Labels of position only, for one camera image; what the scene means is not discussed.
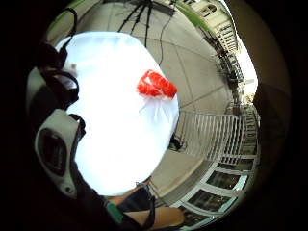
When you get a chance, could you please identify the red and clear plastic packet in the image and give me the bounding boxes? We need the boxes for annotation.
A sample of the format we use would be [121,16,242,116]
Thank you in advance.
[136,68,179,120]

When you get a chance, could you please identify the small black object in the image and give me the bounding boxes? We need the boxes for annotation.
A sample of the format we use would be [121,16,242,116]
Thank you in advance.
[168,134,188,152]

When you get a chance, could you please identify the person's legs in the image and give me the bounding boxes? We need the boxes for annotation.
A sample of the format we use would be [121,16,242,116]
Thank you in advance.
[108,179,187,231]

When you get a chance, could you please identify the black tripod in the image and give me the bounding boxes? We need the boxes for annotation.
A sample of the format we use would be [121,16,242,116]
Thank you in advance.
[116,0,156,48]

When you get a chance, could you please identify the white metal railing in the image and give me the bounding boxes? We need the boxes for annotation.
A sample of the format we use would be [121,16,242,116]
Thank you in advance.
[174,110,262,166]

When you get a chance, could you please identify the white framed glass windows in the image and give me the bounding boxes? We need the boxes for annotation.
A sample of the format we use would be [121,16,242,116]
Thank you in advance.
[168,156,259,231]

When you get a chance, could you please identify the green hedge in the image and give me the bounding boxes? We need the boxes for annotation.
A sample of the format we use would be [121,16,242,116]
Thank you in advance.
[175,1,211,32]

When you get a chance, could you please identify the white building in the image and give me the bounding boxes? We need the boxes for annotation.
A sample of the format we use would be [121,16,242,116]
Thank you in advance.
[192,0,243,53]

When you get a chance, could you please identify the black strap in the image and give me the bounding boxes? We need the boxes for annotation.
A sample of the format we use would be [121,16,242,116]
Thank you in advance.
[136,182,158,230]

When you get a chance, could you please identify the black cable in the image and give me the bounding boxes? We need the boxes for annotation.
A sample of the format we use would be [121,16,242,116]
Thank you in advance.
[158,11,177,65]

